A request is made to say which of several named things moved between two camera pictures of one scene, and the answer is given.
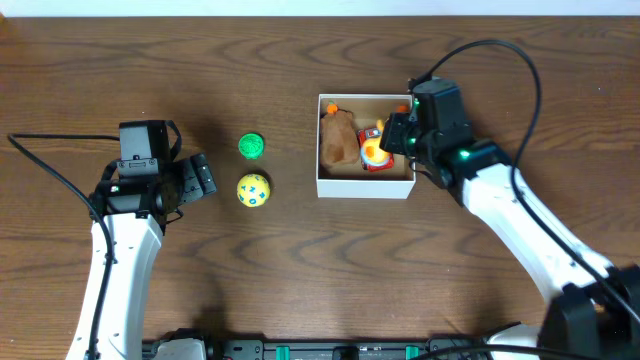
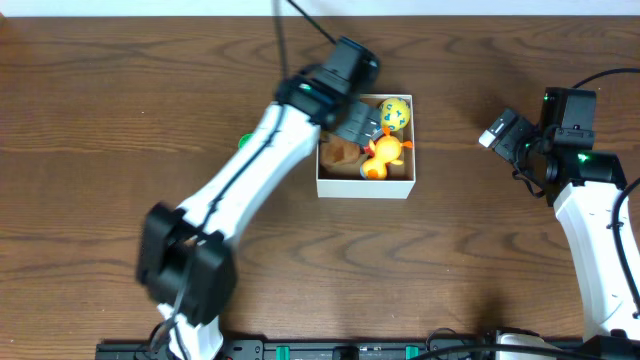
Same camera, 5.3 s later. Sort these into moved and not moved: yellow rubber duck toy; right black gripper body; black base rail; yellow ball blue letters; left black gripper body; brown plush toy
Moved: left black gripper body; yellow ball blue letters; right black gripper body; yellow rubber duck toy
Not moved: brown plush toy; black base rail
